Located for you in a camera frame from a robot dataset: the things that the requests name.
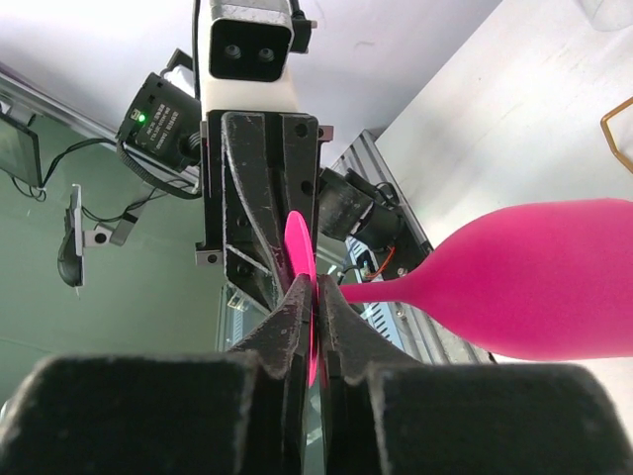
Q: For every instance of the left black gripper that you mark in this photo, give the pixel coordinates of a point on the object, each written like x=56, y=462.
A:
x=257, y=168

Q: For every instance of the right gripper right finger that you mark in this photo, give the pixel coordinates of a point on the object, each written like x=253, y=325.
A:
x=383, y=412

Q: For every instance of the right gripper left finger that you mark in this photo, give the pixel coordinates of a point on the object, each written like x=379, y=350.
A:
x=234, y=412

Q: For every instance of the magenta wine glass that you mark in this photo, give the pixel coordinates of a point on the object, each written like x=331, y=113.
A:
x=543, y=281

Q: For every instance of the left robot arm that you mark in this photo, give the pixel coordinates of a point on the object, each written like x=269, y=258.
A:
x=165, y=123

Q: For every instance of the front clear wine glass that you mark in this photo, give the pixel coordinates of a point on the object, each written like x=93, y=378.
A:
x=608, y=15

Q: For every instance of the small grey stand device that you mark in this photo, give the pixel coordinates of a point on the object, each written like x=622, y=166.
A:
x=84, y=230

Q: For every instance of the black monitor screen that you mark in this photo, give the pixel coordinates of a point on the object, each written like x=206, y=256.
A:
x=20, y=145

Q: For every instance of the left black base bracket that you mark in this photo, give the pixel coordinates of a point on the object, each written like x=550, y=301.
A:
x=383, y=242

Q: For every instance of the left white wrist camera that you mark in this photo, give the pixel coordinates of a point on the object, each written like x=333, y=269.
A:
x=241, y=51

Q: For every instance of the gold wire glass rack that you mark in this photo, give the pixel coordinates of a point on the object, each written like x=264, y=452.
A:
x=613, y=136

